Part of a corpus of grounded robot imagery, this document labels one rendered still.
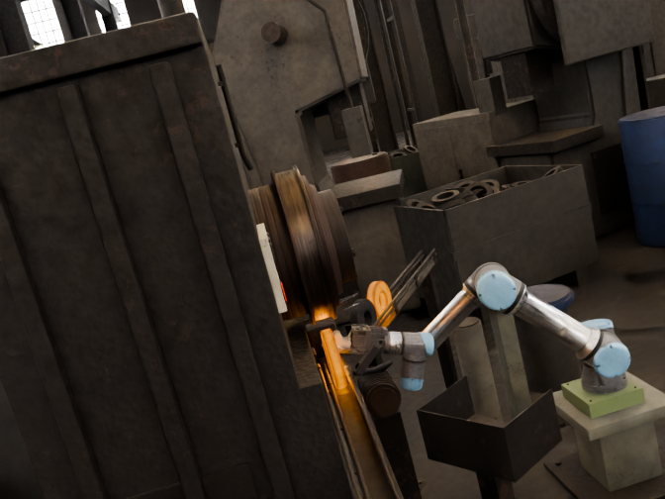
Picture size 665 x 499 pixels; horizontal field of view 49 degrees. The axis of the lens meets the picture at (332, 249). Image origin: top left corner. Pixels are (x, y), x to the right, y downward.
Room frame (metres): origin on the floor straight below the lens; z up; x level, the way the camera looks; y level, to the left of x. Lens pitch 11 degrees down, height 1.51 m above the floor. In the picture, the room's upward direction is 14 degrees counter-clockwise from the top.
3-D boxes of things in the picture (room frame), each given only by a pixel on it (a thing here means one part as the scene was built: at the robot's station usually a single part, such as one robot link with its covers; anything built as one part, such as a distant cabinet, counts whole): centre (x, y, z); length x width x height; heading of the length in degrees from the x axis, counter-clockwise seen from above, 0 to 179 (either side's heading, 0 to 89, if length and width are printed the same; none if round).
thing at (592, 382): (2.33, -0.79, 0.40); 0.15 x 0.15 x 0.10
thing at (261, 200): (2.14, 0.16, 1.11); 0.47 x 0.10 x 0.47; 4
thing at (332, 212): (2.15, -0.02, 1.11); 0.28 x 0.06 x 0.28; 4
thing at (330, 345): (2.14, 0.08, 0.75); 0.18 x 0.03 x 0.18; 6
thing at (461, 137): (6.38, -1.43, 0.55); 1.10 x 0.53 x 1.10; 24
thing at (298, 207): (2.14, 0.08, 1.11); 0.47 x 0.06 x 0.47; 4
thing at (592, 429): (2.33, -0.79, 0.28); 0.32 x 0.32 x 0.04; 6
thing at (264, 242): (1.80, 0.16, 1.15); 0.26 x 0.02 x 0.18; 4
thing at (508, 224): (4.69, -1.01, 0.39); 1.03 x 0.83 x 0.77; 109
